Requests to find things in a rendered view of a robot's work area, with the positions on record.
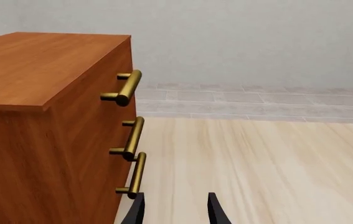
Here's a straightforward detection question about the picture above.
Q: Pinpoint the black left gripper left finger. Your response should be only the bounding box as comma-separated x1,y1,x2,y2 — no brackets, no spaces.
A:
122,192,146,224

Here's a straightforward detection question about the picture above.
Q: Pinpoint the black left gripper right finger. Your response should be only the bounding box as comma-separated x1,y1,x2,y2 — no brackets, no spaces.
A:
207,192,232,224

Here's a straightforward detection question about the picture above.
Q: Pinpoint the wooden cabinet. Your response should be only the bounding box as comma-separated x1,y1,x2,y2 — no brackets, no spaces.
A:
0,32,138,224

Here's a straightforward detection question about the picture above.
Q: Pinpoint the brass drawer handle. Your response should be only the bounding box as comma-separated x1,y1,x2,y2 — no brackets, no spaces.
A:
100,69,143,108
115,151,148,200
109,116,146,161

